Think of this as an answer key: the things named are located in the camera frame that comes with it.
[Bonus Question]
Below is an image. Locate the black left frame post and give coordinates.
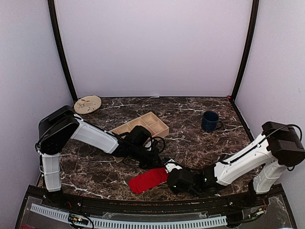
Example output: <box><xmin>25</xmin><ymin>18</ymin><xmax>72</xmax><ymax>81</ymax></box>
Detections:
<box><xmin>48</xmin><ymin>0</ymin><xmax>78</xmax><ymax>102</ymax></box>

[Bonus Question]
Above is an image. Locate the black frame post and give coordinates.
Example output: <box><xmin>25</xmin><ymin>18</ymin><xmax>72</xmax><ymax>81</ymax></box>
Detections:
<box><xmin>48</xmin><ymin>0</ymin><xmax>78</xmax><ymax>102</ymax></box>
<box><xmin>231</xmin><ymin>0</ymin><xmax>260</xmax><ymax>104</ymax></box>

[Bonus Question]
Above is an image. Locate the wooden compartment tray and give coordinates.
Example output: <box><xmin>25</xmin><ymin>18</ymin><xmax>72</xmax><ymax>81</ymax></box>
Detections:
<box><xmin>111</xmin><ymin>112</ymin><xmax>169</xmax><ymax>161</ymax></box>

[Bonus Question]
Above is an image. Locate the plain red sock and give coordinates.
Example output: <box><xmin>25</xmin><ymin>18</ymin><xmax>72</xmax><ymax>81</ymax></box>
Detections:
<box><xmin>128</xmin><ymin>168</ymin><xmax>168</xmax><ymax>194</ymax></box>

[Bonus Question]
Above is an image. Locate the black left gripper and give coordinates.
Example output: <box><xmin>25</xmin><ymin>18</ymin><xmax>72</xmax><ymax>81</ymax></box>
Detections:
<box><xmin>130</xmin><ymin>144</ymin><xmax>164</xmax><ymax>169</ymax></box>

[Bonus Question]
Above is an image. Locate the dark blue mug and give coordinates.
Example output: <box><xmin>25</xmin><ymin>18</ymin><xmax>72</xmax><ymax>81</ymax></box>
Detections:
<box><xmin>201</xmin><ymin>111</ymin><xmax>223</xmax><ymax>133</ymax></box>

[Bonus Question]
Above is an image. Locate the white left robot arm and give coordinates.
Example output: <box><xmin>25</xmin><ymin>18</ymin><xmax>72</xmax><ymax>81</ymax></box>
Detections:
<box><xmin>35</xmin><ymin>105</ymin><xmax>164</xmax><ymax>208</ymax></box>

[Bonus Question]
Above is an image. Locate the bird painted ceramic plate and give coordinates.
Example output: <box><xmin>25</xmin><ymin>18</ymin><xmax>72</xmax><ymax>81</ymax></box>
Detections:
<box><xmin>73</xmin><ymin>95</ymin><xmax>102</xmax><ymax>115</ymax></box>

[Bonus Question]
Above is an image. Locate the black right frame post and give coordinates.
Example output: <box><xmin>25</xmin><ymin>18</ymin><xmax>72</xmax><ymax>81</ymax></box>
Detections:
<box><xmin>231</xmin><ymin>0</ymin><xmax>260</xmax><ymax>104</ymax></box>

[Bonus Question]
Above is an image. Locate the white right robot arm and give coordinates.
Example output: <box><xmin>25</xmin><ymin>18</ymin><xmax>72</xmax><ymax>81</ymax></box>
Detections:
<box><xmin>165</xmin><ymin>121</ymin><xmax>305</xmax><ymax>207</ymax></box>

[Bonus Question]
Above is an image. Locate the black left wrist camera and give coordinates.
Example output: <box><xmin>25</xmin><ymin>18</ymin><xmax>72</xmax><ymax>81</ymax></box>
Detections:
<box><xmin>124</xmin><ymin>125</ymin><xmax>152</xmax><ymax>146</ymax></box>

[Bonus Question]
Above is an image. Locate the black front table rail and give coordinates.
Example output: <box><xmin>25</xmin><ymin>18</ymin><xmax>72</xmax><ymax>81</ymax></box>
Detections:
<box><xmin>23</xmin><ymin>181</ymin><xmax>286</xmax><ymax>217</ymax></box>

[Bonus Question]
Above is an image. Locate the black left camera cable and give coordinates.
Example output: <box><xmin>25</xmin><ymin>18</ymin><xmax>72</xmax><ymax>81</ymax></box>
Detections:
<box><xmin>122</xmin><ymin>135</ymin><xmax>166</xmax><ymax>167</ymax></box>

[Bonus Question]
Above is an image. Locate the white slotted cable duct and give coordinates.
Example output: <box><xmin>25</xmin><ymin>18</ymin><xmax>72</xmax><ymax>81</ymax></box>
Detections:
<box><xmin>30</xmin><ymin>203</ymin><xmax>228</xmax><ymax>229</ymax></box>

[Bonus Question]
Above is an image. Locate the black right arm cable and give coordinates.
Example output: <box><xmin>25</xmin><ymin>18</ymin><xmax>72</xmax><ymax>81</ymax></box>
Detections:
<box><xmin>219</xmin><ymin>124</ymin><xmax>302</xmax><ymax>172</ymax></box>

